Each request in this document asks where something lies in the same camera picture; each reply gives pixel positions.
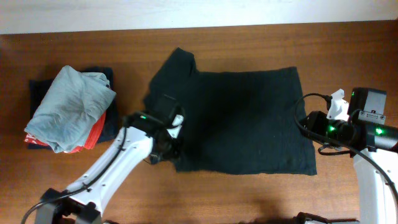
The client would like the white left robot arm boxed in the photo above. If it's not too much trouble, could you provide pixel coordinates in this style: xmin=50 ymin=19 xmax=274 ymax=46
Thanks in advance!
xmin=27 ymin=95 xmax=186 ymax=223

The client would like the light blue folded shirt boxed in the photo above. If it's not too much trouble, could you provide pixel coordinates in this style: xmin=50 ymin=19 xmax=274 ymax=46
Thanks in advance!
xmin=24 ymin=65 xmax=116 ymax=153

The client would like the dark teal shirt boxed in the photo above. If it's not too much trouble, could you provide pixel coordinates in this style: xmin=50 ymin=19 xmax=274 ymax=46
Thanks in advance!
xmin=144 ymin=49 xmax=317 ymax=175

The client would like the red folded garment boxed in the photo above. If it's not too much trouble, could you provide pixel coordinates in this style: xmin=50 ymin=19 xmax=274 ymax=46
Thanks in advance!
xmin=24 ymin=113 xmax=106 ymax=154

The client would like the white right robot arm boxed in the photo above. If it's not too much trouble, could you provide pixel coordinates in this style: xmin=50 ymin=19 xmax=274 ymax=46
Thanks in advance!
xmin=294 ymin=87 xmax=397 ymax=223

